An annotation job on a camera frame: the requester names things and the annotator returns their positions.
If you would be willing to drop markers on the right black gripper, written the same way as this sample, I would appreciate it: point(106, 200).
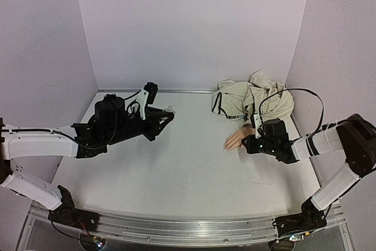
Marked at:
point(250, 144)

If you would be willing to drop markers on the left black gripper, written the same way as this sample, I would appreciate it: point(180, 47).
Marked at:
point(153, 131)

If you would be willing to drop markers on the clear nail polish bottle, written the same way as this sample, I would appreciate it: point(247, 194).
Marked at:
point(169, 109)

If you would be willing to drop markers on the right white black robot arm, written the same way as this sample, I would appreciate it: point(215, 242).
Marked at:
point(354, 136)

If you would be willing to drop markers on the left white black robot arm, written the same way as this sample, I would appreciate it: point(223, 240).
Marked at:
point(23, 142)

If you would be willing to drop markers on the mannequin hand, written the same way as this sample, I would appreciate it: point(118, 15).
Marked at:
point(234, 141)

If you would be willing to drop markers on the beige jacket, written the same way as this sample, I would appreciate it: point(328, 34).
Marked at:
point(239, 101)

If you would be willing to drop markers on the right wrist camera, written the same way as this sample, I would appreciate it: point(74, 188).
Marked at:
point(257, 122)

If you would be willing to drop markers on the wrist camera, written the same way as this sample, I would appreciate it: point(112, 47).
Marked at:
point(146, 96)
point(257, 122)

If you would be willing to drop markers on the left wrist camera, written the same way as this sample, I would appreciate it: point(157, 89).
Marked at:
point(146, 96)

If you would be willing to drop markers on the aluminium front rail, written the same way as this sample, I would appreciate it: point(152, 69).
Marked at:
point(190, 233)

